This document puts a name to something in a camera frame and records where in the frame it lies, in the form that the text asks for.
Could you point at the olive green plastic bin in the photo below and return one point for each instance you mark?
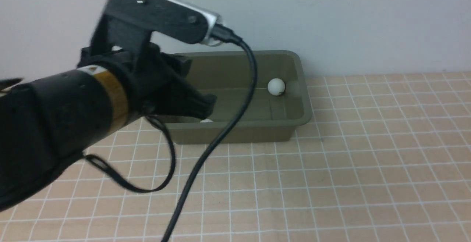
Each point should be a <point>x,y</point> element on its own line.
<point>226,74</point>

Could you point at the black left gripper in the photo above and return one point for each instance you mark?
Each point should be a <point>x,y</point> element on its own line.
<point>118,87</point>

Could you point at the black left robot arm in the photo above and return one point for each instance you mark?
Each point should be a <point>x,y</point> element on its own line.
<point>47,124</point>

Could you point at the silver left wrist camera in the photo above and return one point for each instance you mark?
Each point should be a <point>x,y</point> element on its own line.
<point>129,24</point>

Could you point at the white ball with logo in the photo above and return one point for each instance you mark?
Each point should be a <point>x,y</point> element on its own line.
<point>276,87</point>

